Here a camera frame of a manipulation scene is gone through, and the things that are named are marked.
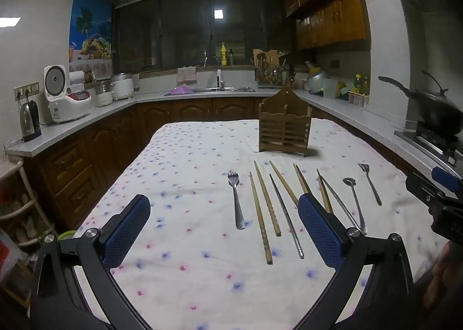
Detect white rice cooker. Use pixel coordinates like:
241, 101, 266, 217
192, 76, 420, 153
44, 65, 92, 124

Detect upturned metal pot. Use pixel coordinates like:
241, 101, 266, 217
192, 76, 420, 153
306, 66, 328, 94

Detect wall socket strip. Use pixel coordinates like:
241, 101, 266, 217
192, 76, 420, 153
14, 82, 40, 101

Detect wooden cabinets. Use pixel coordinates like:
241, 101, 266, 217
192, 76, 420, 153
282, 0, 377, 51
20, 98, 409, 233

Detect dish rack with wooden utensils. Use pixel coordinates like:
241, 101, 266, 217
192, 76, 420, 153
251, 49, 287, 89

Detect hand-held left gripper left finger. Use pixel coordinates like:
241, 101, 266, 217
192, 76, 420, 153
31, 194, 150, 330

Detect wooden utensil holder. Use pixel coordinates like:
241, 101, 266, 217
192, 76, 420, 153
258, 85, 314, 157

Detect wooden chopstick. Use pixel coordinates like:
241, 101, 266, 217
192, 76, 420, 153
317, 177, 334, 214
248, 171, 273, 265
293, 163, 312, 195
253, 160, 282, 237
269, 160, 299, 208

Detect small white stew pot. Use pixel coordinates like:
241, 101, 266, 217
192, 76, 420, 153
94, 80, 117, 108

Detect tropical fruit wall poster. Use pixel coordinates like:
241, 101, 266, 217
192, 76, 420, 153
68, 0, 113, 72

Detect wooden lower cabinets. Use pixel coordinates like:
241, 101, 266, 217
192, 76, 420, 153
20, 98, 409, 233

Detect white cooker with steel lid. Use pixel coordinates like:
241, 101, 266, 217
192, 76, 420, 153
110, 73, 135, 101

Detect wooden upper cabinets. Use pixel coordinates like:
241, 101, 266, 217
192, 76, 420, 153
282, 0, 377, 51

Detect black wok with lid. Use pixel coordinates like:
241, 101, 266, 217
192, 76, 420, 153
378, 70, 463, 135

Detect steel kitchen sink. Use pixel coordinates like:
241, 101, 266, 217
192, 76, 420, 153
164, 86, 256, 96

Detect metal fork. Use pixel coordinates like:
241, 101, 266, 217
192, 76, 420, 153
227, 170, 247, 230

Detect steel electric kettle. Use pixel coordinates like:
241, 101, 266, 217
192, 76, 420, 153
19, 100, 43, 143

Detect gas stove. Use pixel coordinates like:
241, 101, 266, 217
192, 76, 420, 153
394, 122, 463, 176

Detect metal chopstick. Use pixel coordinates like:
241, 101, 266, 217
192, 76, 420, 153
316, 168, 362, 234
269, 173, 305, 259

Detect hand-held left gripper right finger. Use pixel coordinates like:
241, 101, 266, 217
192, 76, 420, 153
298, 193, 416, 330

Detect pink hanging towel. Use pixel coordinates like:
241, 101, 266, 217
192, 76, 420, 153
176, 66, 197, 87

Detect floral white tablecloth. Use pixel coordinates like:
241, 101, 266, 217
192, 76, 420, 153
72, 118, 447, 330

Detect white storage shelf rack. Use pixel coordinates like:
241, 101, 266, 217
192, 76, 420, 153
0, 160, 56, 311

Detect person's right hand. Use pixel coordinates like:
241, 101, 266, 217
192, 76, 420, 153
422, 243, 458, 311

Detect chrome kitchen faucet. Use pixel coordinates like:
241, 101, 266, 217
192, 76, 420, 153
204, 55, 224, 90

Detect dark kitchen window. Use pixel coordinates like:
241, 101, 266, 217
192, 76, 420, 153
113, 0, 290, 72

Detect translucent plastic cup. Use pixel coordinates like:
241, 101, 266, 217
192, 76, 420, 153
321, 78, 339, 100

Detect row of pink spice jars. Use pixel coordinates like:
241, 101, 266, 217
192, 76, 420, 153
348, 93, 370, 107

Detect small metal spatula spoon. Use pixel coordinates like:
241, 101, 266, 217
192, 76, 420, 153
358, 163, 383, 206

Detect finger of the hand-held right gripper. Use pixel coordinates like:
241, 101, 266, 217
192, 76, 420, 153
431, 166, 463, 194
405, 172, 446, 208

